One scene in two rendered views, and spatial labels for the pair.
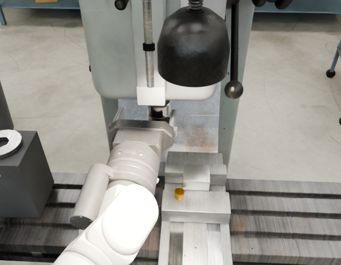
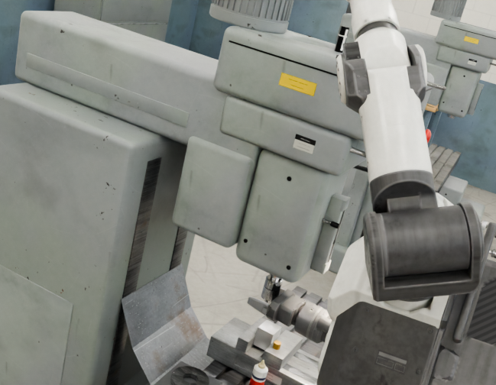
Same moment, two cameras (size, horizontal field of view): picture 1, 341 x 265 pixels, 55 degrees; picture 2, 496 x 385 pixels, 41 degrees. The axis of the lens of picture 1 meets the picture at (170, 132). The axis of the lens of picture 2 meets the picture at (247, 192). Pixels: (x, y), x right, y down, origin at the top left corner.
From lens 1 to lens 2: 166 cm
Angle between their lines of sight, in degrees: 62
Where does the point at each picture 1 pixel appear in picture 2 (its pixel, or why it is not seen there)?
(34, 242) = not seen: outside the picture
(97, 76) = (300, 269)
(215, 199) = (288, 336)
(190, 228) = (293, 363)
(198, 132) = (183, 318)
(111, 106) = (106, 336)
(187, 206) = (286, 348)
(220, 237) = (307, 357)
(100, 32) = (311, 243)
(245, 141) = not seen: hidden behind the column
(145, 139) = (298, 301)
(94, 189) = not seen: hidden behind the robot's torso
